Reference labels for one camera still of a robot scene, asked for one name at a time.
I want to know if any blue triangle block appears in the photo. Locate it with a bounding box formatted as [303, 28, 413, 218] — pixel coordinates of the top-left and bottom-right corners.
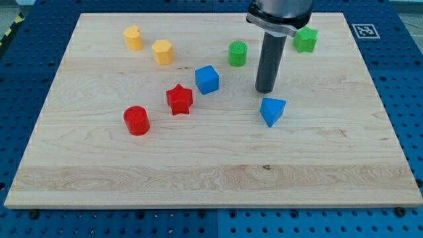
[260, 97, 287, 127]

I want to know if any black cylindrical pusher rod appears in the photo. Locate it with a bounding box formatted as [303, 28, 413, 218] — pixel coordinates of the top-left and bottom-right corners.
[255, 32, 287, 94]

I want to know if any wooden board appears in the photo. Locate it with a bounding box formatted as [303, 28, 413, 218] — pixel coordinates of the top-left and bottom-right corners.
[5, 13, 422, 210]

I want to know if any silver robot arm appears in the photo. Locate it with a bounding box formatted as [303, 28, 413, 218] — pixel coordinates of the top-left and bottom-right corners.
[246, 0, 314, 94]

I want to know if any yellow heart block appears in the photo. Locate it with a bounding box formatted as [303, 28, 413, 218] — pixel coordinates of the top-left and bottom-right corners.
[123, 25, 143, 51]

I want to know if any yellow hexagon block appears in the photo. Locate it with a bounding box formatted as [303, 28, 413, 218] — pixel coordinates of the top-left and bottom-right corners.
[152, 40, 174, 65]

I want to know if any green star block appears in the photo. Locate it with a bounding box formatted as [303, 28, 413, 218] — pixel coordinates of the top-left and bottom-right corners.
[293, 26, 319, 53]

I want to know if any white fiducial marker tag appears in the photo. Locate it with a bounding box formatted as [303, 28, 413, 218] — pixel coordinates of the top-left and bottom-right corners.
[352, 23, 380, 39]

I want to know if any red star block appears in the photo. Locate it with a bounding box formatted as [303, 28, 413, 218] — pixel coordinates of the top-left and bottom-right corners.
[166, 84, 193, 116]

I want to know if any red cylinder block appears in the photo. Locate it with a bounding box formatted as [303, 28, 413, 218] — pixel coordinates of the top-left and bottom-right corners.
[124, 106, 150, 136]

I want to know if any green cylinder block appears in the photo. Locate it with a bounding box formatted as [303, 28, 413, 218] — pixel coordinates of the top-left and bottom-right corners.
[228, 41, 248, 67]

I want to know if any blue cube block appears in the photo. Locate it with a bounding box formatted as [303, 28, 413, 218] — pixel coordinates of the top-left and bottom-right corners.
[194, 65, 219, 95]

